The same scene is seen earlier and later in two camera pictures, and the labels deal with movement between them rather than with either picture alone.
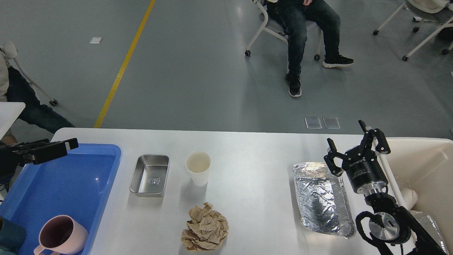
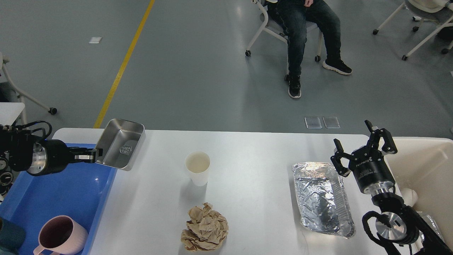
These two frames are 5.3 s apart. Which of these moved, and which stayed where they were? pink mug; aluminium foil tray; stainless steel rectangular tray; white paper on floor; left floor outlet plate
Moved: stainless steel rectangular tray
Stayed: left floor outlet plate; pink mug; aluminium foil tray; white paper on floor
